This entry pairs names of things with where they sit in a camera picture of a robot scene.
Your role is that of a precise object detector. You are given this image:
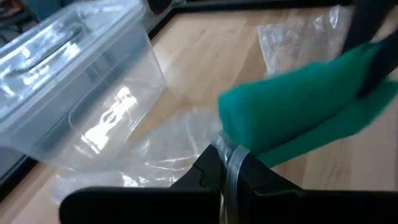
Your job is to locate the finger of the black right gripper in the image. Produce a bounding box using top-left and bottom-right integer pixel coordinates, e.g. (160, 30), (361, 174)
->
(356, 29), (398, 100)
(343, 0), (398, 54)

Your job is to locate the clear plastic bag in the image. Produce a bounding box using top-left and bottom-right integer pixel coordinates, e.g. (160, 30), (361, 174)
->
(257, 4), (354, 78)
(49, 105), (250, 224)

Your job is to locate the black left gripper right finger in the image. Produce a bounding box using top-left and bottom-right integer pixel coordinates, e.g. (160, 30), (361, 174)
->
(238, 153), (398, 224)

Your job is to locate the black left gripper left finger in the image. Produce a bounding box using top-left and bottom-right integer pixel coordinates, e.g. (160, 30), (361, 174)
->
(58, 144), (224, 224)

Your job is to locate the teal bandage roll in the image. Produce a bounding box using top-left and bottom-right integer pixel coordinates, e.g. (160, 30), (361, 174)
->
(217, 42), (386, 156)

